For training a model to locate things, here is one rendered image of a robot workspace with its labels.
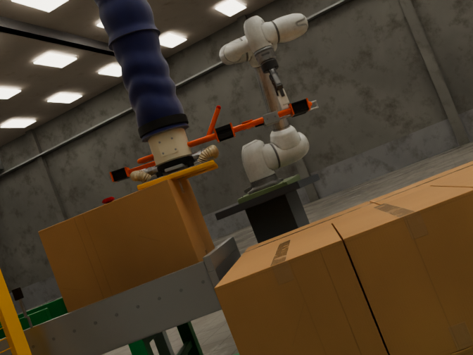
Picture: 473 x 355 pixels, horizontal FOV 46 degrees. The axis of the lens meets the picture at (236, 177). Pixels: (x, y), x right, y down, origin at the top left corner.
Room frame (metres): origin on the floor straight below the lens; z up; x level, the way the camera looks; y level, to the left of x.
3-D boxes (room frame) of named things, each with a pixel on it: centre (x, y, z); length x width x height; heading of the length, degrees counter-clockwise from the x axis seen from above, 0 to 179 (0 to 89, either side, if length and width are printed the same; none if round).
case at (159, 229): (2.47, 0.54, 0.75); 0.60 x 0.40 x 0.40; 83
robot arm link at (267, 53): (2.42, -0.32, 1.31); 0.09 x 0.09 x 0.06
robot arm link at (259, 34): (2.42, -0.33, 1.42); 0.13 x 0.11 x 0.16; 102
